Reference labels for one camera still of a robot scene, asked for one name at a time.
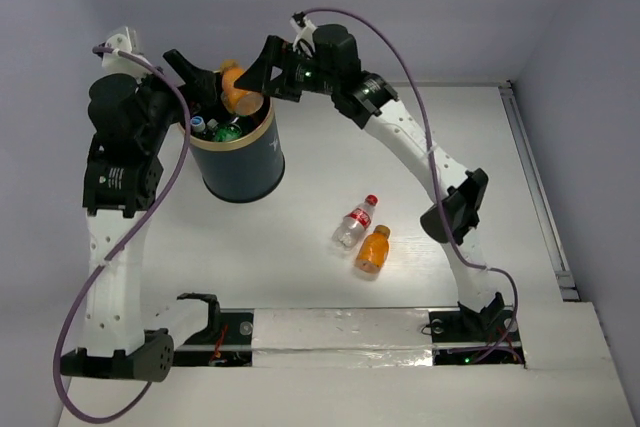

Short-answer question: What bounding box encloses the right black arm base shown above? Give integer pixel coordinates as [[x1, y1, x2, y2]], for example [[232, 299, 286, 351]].
[[420, 293, 525, 366]]

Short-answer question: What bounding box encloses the clear plastic bottle white cap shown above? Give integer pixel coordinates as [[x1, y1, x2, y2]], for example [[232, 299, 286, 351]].
[[190, 116, 207, 135]]

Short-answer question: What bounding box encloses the silver foil strip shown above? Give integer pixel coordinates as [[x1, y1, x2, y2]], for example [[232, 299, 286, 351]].
[[251, 308, 433, 369]]

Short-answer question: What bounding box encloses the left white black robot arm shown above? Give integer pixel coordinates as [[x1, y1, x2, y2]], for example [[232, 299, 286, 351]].
[[57, 47, 221, 382]]

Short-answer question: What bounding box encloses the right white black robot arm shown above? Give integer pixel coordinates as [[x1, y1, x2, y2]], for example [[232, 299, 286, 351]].
[[234, 24, 504, 339]]

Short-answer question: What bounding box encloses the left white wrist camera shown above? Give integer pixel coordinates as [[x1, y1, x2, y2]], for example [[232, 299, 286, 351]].
[[101, 26, 149, 78]]

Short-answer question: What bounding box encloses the small orange bottle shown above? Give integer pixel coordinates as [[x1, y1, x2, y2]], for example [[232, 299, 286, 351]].
[[354, 225, 391, 275], [220, 59, 263, 116]]

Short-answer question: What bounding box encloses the dark bin with gold rim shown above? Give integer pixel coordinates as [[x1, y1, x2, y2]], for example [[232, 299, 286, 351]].
[[189, 98, 285, 203]]

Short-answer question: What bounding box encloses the green plastic bottle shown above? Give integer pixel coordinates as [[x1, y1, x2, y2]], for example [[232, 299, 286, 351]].
[[207, 118, 245, 142]]

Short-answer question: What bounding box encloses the clear bottle red label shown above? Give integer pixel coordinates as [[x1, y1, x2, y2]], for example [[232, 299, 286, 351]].
[[332, 194, 378, 249]]

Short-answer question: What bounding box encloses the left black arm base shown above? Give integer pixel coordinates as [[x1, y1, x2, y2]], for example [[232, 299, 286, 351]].
[[173, 310, 254, 367]]

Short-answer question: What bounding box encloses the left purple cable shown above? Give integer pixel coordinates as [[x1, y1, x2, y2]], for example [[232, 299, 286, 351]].
[[53, 45, 194, 422]]

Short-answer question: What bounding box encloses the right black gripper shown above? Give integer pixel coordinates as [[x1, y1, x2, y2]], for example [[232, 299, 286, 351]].
[[235, 33, 340, 101]]

